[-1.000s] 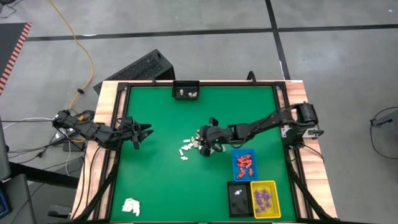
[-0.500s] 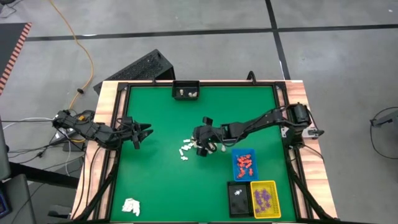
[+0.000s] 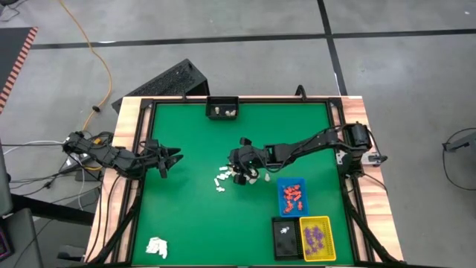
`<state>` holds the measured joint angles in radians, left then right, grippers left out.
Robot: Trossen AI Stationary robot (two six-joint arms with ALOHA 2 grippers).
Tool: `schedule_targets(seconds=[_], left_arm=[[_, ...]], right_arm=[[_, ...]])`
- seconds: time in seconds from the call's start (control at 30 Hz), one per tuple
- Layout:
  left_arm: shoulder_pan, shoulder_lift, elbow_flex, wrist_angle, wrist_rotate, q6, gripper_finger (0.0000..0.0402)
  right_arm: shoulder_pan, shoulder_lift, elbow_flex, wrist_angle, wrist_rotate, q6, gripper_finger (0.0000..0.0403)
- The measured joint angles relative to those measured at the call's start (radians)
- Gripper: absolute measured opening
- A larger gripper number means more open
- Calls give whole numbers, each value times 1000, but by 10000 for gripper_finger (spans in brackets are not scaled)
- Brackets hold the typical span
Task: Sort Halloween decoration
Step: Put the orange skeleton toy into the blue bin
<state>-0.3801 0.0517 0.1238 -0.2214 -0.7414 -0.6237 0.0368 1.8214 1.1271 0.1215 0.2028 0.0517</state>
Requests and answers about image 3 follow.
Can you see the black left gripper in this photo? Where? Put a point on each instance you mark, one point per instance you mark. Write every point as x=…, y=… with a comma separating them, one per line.
x=154, y=156

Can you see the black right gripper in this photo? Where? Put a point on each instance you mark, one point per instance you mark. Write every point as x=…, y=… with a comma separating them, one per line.
x=247, y=158

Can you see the white parts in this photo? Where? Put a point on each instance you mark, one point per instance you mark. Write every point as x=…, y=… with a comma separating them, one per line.
x=216, y=110

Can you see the small white plastic skeleton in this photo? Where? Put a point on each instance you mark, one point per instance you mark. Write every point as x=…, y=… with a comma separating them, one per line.
x=284, y=231

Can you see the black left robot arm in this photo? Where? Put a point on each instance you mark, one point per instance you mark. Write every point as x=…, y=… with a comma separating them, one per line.
x=108, y=156

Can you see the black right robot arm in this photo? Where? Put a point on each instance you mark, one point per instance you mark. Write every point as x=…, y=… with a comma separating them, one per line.
x=316, y=145

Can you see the blue plastic basket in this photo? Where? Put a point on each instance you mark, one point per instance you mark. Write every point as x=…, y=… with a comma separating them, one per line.
x=282, y=208

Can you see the small black plastic basket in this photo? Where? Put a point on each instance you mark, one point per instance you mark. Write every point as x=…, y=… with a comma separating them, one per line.
x=223, y=106

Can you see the green table mat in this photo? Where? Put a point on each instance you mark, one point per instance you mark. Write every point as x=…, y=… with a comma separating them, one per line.
x=186, y=223

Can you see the black perforated metal case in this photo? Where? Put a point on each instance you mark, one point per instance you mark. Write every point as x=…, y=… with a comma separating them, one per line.
x=167, y=83

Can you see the black rectangular plastic basket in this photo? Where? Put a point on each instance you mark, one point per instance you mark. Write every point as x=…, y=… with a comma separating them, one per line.
x=285, y=245

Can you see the crumpled white paper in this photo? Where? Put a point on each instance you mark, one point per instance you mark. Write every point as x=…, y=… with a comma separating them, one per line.
x=157, y=247

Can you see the yellow plastic basket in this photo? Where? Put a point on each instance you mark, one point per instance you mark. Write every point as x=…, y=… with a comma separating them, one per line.
x=329, y=223

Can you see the small gray box device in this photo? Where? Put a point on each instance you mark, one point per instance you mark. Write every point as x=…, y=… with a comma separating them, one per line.
x=375, y=159

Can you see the black floor beam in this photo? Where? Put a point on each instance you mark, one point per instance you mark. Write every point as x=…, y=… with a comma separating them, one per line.
x=52, y=210

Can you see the gray box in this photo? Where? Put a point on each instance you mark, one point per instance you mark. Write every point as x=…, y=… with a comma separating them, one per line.
x=20, y=238

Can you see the black orange striped mat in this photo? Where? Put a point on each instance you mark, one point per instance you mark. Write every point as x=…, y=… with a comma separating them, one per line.
x=15, y=59

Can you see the gray stand leg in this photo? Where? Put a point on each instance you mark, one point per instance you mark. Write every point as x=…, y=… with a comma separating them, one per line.
x=461, y=143

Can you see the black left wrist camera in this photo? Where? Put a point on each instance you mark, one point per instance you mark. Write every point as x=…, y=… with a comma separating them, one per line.
x=163, y=172

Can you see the black metal table frame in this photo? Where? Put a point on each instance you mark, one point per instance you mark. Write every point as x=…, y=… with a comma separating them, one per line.
x=175, y=99

